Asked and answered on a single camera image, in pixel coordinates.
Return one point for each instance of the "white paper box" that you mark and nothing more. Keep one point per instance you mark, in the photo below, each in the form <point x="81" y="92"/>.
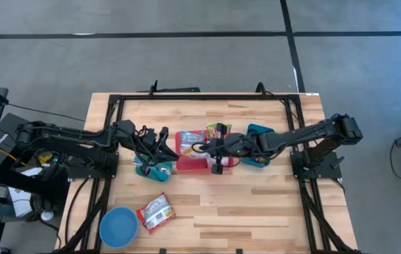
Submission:
<point x="20" y="208"/>

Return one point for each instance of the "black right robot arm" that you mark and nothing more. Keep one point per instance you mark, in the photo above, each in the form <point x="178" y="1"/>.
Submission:
<point x="302" y="135"/>

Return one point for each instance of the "blue plastic bin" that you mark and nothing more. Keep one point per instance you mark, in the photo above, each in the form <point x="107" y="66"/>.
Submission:
<point x="260" y="128"/>

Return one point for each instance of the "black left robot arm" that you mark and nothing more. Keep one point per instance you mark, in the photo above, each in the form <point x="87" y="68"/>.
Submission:
<point x="73" y="135"/>

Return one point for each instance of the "blue and white ramen packet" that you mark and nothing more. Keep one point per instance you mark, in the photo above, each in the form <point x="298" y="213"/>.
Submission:
<point x="191" y="139"/>

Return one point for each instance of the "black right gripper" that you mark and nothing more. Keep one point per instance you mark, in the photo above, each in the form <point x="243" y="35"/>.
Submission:
<point x="237" y="145"/>

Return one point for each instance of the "orange and green ramen packet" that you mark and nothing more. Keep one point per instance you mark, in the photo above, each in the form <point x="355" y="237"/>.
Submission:
<point x="212" y="130"/>

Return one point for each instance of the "black box white print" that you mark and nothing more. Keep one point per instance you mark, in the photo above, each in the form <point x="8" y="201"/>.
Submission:
<point x="8" y="128"/>

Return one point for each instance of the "black spice jar yellow lid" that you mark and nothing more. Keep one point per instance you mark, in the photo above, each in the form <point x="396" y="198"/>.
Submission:
<point x="260" y="160"/>

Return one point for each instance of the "pink plastic tray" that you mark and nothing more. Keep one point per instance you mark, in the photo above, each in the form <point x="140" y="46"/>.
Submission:
<point x="193" y="165"/>

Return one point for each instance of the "green plastic bin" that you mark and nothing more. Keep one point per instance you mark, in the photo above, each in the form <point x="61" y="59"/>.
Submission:
<point x="154" y="174"/>

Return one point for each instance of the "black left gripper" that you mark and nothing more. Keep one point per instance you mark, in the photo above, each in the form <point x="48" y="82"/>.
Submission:
<point x="143" y="141"/>

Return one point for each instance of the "blue bowl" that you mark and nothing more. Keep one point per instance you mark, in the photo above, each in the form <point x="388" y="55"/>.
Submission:
<point x="119" y="227"/>

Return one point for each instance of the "white round cap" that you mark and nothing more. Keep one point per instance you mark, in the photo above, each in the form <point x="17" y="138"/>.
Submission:
<point x="47" y="215"/>

